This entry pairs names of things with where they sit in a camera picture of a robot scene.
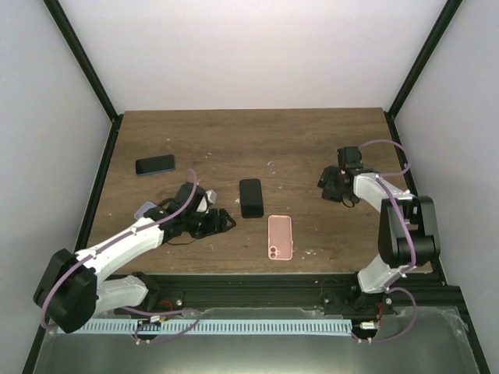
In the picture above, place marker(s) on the black frame post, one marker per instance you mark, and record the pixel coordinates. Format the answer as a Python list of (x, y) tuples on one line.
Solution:
[(69, 34), (437, 31)]

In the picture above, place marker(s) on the right black frame post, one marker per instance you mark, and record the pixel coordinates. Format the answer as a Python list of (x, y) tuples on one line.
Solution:
[(437, 31)]

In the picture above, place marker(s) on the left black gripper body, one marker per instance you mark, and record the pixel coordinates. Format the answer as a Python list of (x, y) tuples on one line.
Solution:
[(191, 217)]

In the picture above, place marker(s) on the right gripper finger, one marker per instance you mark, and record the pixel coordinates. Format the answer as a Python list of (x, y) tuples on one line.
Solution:
[(330, 193), (328, 177)]

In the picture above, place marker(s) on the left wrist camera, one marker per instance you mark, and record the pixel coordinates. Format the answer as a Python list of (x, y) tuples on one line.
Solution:
[(211, 196)]

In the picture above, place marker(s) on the metal sheet panel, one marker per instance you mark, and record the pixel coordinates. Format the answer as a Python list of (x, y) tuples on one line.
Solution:
[(423, 340)]

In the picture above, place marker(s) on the light blue slotted cable duct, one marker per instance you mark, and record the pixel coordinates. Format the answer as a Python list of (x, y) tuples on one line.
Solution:
[(316, 327)]

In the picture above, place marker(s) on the pink phone case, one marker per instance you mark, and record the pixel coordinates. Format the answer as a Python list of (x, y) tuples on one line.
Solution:
[(279, 238)]

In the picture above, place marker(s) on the lavender phone case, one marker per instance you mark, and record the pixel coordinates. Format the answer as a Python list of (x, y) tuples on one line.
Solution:
[(143, 209)]

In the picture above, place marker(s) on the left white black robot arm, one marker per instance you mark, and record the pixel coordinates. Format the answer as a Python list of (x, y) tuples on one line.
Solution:
[(77, 285)]

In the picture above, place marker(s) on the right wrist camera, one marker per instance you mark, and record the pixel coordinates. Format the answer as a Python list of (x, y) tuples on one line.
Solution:
[(349, 157)]

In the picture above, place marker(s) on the black phone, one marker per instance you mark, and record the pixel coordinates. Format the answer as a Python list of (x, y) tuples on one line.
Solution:
[(154, 165), (251, 198)]

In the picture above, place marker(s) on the left black frame post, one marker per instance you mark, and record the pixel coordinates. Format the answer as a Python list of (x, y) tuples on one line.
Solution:
[(69, 34)]

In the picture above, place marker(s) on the black aluminium frame rail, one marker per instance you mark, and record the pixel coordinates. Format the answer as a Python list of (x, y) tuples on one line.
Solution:
[(334, 294)]

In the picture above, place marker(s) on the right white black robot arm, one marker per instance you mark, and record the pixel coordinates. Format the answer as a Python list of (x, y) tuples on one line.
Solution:
[(408, 235)]

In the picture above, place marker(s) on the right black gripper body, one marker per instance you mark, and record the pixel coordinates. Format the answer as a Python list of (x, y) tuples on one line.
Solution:
[(346, 195)]

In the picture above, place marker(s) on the black phone in blue case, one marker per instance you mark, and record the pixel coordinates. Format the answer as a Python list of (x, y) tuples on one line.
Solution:
[(154, 165)]

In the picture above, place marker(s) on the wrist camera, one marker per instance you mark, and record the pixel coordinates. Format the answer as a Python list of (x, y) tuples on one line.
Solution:
[(211, 196), (349, 157)]

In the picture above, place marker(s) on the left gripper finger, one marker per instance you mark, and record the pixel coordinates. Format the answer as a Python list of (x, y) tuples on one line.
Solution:
[(225, 220), (207, 232)]

